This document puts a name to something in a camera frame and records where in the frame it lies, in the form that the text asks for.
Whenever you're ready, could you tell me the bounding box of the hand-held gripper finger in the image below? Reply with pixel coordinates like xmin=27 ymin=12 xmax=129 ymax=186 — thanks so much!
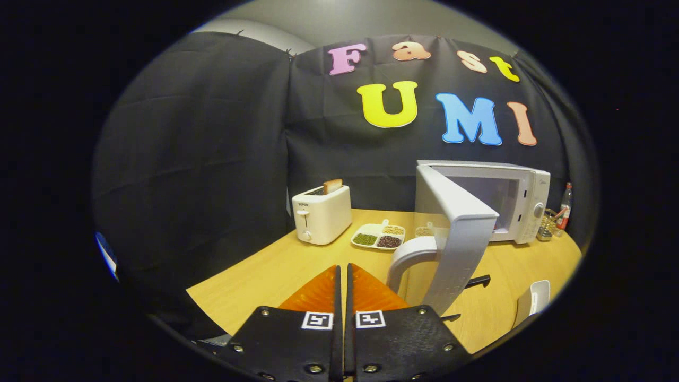
xmin=228 ymin=264 xmax=344 ymax=382
xmin=345 ymin=263 xmax=473 ymax=382

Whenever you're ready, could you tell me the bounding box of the white toaster oven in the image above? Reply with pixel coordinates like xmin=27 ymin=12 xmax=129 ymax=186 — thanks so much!
xmin=386 ymin=160 xmax=551 ymax=323

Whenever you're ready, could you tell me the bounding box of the white bread toaster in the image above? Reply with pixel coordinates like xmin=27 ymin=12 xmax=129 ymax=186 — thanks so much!
xmin=292 ymin=184 xmax=353 ymax=246

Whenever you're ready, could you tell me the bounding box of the white divided bean dish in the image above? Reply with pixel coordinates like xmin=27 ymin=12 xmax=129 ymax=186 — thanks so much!
xmin=351 ymin=219 xmax=407 ymax=250

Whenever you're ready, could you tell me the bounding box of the white ribbed plastic tray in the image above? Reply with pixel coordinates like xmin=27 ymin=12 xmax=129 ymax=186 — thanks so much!
xmin=512 ymin=280 xmax=551 ymax=329

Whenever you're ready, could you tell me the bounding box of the clear plastic water bottle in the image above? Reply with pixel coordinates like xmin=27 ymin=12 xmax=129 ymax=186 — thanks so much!
xmin=555 ymin=182 xmax=573 ymax=237

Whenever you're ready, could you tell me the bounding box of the metal wire basket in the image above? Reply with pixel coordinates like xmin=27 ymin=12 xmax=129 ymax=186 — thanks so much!
xmin=537 ymin=209 xmax=564 ymax=242

